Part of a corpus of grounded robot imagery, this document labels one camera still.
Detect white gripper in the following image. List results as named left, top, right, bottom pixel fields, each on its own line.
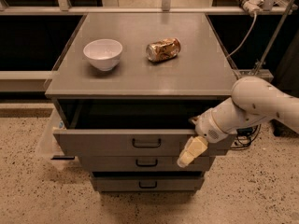
left=177, top=109, right=228, bottom=168

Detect grey top drawer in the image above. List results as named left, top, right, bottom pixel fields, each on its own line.
left=52, top=100, right=237, bottom=158

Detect grey drawer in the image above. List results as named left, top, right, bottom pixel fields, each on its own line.
left=52, top=100, right=237, bottom=158
left=91, top=175, right=204, bottom=192
left=78, top=156, right=215, bottom=172

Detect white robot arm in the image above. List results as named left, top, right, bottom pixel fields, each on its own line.
left=177, top=76, right=299, bottom=168

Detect grey drawer cabinet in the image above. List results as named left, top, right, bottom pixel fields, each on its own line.
left=46, top=13, right=235, bottom=178

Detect grey bottom drawer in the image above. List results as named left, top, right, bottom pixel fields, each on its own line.
left=91, top=175, right=204, bottom=192

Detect grey middle drawer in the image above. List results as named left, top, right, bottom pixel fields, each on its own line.
left=78, top=156, right=215, bottom=172

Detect blue electronic box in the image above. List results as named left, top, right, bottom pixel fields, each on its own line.
left=237, top=127, right=253, bottom=136

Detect crushed gold soda can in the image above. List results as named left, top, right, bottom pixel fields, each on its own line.
left=146, top=37, right=181, bottom=63

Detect white ceramic bowl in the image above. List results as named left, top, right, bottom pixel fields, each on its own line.
left=83, top=39, right=122, bottom=71

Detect white power strip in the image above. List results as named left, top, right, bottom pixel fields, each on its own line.
left=236, top=0, right=263, bottom=13

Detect clear plastic storage bin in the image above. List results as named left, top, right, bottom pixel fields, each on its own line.
left=36, top=109, right=80, bottom=171

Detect metal diagonal strut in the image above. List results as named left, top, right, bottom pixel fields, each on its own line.
left=249, top=0, right=295, bottom=76

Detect black floor cables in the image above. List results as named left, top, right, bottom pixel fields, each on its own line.
left=230, top=124, right=262, bottom=151

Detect white power cable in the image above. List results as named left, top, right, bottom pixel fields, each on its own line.
left=225, top=11, right=258, bottom=60

